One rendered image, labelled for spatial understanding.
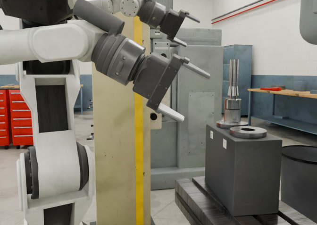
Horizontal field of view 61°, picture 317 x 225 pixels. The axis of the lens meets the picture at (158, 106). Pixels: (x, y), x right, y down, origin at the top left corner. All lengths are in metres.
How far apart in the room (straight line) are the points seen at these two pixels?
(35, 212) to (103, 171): 1.30
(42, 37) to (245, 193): 0.56
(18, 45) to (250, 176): 0.58
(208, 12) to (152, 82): 9.98
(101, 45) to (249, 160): 0.42
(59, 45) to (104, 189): 1.71
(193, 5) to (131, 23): 8.32
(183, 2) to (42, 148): 9.59
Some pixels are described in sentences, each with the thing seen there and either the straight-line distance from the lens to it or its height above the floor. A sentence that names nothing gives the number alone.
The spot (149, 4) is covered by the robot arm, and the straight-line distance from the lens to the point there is 1.04.
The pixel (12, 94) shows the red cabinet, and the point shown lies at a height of 0.92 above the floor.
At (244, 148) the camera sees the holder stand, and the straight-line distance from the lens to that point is 0.67.
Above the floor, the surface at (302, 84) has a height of 1.03.
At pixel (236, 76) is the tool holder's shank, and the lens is 0.80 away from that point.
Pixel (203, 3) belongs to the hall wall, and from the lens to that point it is 10.46.
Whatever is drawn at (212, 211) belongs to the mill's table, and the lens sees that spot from 0.74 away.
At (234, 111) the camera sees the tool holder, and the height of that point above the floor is 1.16.
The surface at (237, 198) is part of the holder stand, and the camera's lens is 0.71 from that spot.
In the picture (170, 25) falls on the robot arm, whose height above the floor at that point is 1.45.
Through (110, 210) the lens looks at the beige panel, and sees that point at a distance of 2.23.
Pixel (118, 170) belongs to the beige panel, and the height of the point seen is 0.53.
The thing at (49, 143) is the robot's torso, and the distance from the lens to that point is 0.78.
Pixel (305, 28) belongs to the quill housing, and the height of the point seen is 1.33.
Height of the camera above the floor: 1.27
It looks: 7 degrees down
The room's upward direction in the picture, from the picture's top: straight up
